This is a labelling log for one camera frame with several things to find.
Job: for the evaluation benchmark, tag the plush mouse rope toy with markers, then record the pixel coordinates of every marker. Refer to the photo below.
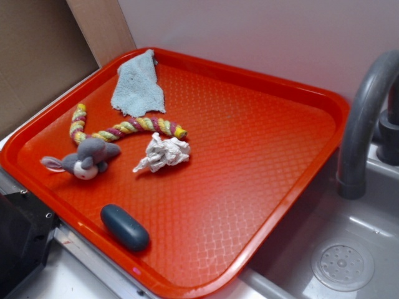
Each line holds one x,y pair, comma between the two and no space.
94,151

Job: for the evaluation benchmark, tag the light wooden board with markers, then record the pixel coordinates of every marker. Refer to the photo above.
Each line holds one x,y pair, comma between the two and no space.
104,28

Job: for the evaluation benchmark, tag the grey plastic sink basin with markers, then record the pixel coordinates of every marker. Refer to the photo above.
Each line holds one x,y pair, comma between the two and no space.
330,247

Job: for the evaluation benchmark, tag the red plastic tray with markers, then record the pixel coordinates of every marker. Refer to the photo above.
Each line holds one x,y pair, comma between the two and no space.
256,141

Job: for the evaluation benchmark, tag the crumpled white paper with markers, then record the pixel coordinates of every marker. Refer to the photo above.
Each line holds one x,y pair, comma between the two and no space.
161,153

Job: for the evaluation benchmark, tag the grey sink faucet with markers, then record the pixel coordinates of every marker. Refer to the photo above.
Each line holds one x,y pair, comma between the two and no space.
374,111

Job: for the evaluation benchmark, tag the brown cardboard panel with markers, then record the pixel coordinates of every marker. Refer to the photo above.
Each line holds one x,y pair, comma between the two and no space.
43,54

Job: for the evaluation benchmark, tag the light blue cloth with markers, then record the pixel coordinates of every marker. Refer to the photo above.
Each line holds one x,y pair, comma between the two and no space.
137,91

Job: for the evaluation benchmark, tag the dark blue oval case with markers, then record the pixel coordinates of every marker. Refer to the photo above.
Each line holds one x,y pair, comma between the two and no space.
129,232

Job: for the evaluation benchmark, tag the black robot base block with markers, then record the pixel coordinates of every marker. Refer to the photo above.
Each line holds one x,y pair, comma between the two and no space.
27,230

